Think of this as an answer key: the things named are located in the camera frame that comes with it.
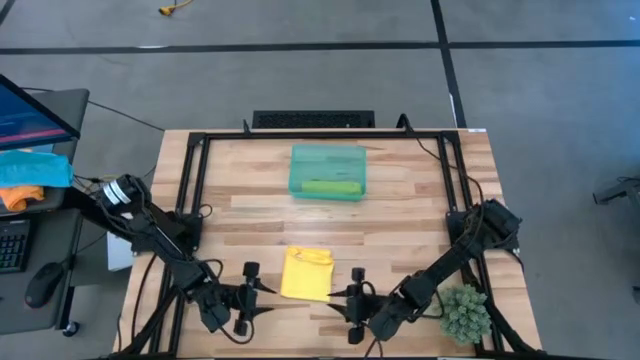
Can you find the blue cloth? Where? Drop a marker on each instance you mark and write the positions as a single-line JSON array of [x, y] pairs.
[[35, 170]]

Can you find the black backlit keyboard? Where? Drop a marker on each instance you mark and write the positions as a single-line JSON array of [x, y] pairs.
[[12, 247]]

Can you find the black aluminium table frame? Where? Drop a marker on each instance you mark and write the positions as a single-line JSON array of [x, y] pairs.
[[325, 135]]

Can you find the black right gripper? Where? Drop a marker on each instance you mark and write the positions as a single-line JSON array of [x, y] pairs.
[[370, 307]]

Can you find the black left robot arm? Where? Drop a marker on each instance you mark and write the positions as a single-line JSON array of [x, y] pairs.
[[155, 235]]

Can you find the orange cloth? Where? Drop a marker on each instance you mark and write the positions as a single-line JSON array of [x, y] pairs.
[[20, 196]]

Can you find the computer monitor with blue screen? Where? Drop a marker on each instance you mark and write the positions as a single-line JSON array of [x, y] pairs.
[[25, 120]]

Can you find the teal translucent plastic basket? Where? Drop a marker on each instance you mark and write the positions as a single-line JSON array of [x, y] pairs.
[[327, 162]]

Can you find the grey side desk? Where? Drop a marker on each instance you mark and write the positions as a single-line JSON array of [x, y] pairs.
[[52, 235]]

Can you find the black computer mouse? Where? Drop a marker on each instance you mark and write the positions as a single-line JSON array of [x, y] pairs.
[[42, 286]]

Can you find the small white label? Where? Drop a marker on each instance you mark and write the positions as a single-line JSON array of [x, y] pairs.
[[477, 130]]

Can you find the black floor stand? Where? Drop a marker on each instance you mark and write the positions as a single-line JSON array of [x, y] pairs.
[[622, 190]]

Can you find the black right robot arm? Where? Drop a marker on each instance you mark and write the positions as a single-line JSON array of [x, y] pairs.
[[450, 260]]

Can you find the green artificial plant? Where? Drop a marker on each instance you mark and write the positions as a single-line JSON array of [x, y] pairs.
[[465, 315]]

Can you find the green microfiber towel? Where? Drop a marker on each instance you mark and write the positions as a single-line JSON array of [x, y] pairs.
[[332, 188]]

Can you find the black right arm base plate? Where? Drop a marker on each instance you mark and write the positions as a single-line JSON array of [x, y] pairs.
[[452, 220]]

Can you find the black desk caster wheel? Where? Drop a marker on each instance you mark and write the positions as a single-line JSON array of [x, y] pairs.
[[71, 328]]

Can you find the black keyboard at table edge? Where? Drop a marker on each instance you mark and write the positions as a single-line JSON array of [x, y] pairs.
[[312, 119]]

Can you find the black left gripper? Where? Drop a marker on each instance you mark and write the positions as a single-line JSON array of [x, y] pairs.
[[235, 300]]

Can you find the yellow microfiber towel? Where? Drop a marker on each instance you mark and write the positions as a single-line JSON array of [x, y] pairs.
[[307, 275]]

